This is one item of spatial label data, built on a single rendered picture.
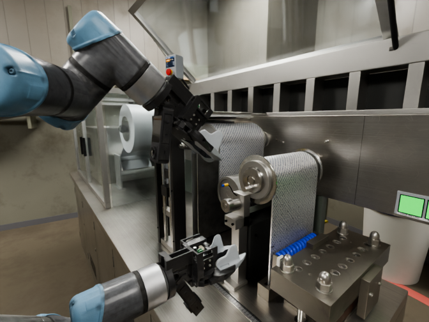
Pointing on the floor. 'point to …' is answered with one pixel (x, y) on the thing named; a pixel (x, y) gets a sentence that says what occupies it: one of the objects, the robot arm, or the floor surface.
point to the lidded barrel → (399, 245)
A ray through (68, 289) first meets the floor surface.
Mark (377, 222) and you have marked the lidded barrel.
